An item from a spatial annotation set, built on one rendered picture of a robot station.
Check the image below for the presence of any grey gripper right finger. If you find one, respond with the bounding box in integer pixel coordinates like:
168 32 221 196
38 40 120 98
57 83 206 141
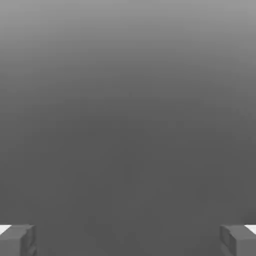
219 224 256 256

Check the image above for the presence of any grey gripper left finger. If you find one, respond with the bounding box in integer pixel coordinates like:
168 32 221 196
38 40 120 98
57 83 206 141
0 224 38 256

